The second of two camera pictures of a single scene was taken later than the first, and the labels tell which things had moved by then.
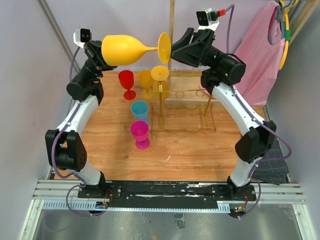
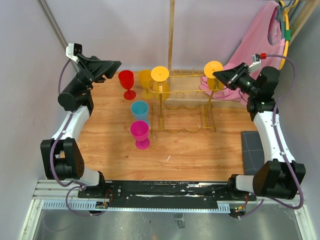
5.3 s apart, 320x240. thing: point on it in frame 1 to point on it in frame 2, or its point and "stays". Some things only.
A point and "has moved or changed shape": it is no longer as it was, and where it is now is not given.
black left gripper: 94,50 to 93,68
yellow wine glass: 145,77 stays
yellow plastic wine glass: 120,50 has moved or changed shape
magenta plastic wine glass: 140,130 stays
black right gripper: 193,54 to 230,77
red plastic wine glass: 126,79 stays
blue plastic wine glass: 140,110 stays
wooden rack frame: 303,9 stays
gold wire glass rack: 184,104 stays
